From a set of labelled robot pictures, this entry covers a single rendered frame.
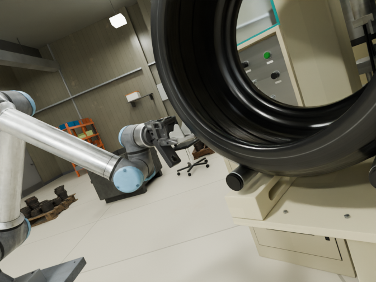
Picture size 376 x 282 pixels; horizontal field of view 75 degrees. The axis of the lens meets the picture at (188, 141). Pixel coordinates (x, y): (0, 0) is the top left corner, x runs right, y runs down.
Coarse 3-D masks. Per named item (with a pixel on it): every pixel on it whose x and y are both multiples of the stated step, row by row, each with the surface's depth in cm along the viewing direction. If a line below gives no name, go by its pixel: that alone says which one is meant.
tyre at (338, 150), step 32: (160, 0) 50; (192, 0) 64; (224, 0) 68; (160, 32) 53; (192, 32) 69; (224, 32) 72; (160, 64) 57; (192, 64) 71; (224, 64) 76; (192, 96) 68; (224, 96) 76; (256, 96) 73; (352, 96) 57; (192, 128) 58; (224, 128) 68; (256, 128) 71; (288, 128) 68; (320, 128) 63; (352, 128) 36; (256, 160) 49; (288, 160) 44; (320, 160) 41; (352, 160) 40
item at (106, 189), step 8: (112, 152) 476; (120, 152) 491; (152, 152) 455; (160, 168) 465; (96, 176) 399; (96, 184) 403; (104, 184) 399; (112, 184) 395; (144, 184) 400; (104, 192) 403; (112, 192) 399; (120, 192) 395; (136, 192) 399; (144, 192) 395; (112, 200) 416
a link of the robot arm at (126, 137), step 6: (126, 126) 97; (132, 126) 93; (120, 132) 97; (126, 132) 94; (132, 132) 91; (120, 138) 96; (126, 138) 93; (132, 138) 91; (126, 144) 95; (132, 144) 93; (126, 150) 96; (132, 150) 94; (138, 150) 94
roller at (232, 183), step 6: (240, 168) 58; (246, 168) 58; (228, 174) 57; (234, 174) 56; (240, 174) 56; (246, 174) 57; (252, 174) 58; (228, 180) 57; (234, 180) 56; (240, 180) 55; (246, 180) 56; (228, 186) 58; (234, 186) 57; (240, 186) 56
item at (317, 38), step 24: (288, 0) 68; (312, 0) 65; (336, 0) 69; (288, 24) 71; (312, 24) 67; (336, 24) 65; (288, 48) 73; (312, 48) 69; (336, 48) 65; (312, 72) 71; (336, 72) 67; (312, 96) 73; (336, 96) 69; (360, 264) 83
